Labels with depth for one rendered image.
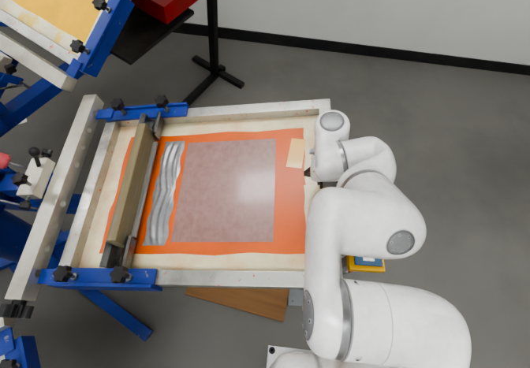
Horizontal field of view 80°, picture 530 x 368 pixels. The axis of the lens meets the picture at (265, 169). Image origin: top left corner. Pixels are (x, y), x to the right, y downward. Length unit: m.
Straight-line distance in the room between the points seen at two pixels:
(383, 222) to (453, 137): 2.74
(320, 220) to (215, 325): 1.71
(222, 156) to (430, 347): 0.81
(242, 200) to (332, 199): 0.59
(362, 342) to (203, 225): 0.67
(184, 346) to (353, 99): 2.22
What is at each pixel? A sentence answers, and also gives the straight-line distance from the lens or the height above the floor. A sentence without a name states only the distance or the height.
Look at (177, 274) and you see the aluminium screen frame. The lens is 0.91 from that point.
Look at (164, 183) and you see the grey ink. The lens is 1.07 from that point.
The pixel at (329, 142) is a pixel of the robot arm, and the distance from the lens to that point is 0.66.
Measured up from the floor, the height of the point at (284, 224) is 1.20.
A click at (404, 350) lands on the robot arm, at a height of 1.70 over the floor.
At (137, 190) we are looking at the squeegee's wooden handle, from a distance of 1.03.
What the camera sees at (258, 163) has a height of 1.18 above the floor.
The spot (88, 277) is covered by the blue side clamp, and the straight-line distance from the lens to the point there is 1.03.
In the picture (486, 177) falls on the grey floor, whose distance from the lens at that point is 3.07.
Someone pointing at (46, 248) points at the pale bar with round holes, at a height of 1.07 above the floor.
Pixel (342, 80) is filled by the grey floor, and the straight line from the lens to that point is 3.02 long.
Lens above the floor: 2.05
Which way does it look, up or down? 62 degrees down
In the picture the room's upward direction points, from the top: 14 degrees clockwise
